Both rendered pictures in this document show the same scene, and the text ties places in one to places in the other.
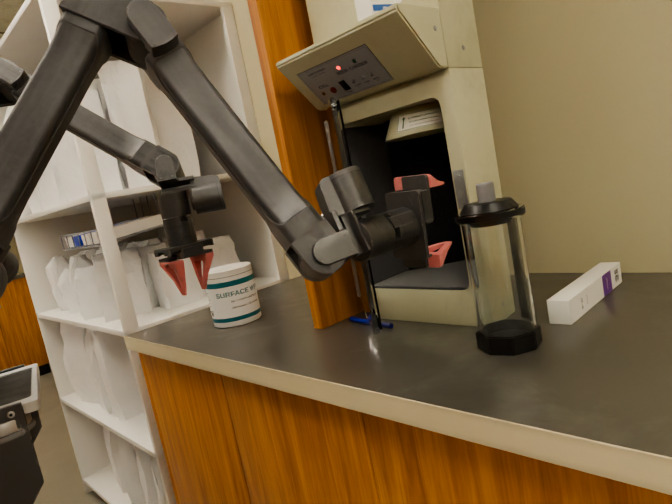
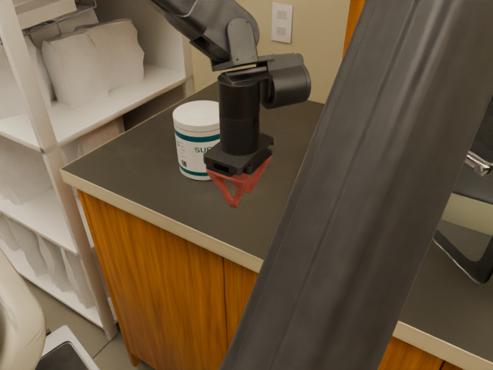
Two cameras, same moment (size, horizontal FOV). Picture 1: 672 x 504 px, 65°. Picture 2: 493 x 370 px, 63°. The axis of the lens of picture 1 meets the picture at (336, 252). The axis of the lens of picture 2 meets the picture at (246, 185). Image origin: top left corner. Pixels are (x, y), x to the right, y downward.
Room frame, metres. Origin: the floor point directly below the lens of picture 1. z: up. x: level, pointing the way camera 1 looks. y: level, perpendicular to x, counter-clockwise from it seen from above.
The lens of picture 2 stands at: (0.57, 0.43, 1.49)
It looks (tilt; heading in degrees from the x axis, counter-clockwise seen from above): 36 degrees down; 344
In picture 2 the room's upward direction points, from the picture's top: straight up
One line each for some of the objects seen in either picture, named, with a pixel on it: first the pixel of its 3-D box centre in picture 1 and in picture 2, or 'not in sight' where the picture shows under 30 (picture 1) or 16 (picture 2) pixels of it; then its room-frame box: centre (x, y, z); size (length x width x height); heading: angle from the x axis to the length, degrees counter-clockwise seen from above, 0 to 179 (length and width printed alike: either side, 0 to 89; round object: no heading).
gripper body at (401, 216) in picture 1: (397, 228); not in sight; (0.77, -0.09, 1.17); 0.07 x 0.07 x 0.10; 41
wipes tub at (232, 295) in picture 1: (232, 293); (203, 139); (1.40, 0.29, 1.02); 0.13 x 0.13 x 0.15
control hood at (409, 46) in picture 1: (355, 65); not in sight; (1.02, -0.10, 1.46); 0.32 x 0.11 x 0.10; 42
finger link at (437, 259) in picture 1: (430, 240); not in sight; (0.82, -0.15, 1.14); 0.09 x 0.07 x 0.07; 131
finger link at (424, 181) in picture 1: (423, 196); not in sight; (0.82, -0.15, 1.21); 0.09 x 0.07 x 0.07; 131
